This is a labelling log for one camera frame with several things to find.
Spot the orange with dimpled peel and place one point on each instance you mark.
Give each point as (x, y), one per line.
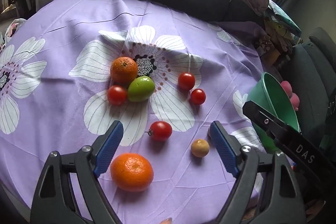
(124, 69)

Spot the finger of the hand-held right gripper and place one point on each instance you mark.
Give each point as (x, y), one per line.
(265, 121)

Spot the large smooth mandarin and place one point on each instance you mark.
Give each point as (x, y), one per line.
(131, 172)

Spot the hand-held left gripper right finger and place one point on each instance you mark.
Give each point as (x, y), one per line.
(223, 148)

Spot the white plastic bag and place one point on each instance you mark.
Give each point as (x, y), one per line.
(14, 27)

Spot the pink rounded object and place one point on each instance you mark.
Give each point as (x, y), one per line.
(286, 88)
(295, 102)

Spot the green plastic bowl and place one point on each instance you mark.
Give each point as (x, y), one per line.
(273, 99)

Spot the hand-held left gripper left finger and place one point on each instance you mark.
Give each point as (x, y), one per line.
(111, 148)

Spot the grey upholstered chair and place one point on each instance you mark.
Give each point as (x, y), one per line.
(307, 69)

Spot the small brown round fruit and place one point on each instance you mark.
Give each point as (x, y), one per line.
(200, 148)

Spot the purple floral cloth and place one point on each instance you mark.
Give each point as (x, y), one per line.
(65, 19)

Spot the colourful clutter pile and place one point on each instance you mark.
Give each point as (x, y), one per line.
(278, 29)

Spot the green round fruit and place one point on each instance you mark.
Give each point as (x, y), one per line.
(140, 88)

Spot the red tomato with stem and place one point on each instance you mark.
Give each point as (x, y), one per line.
(160, 130)

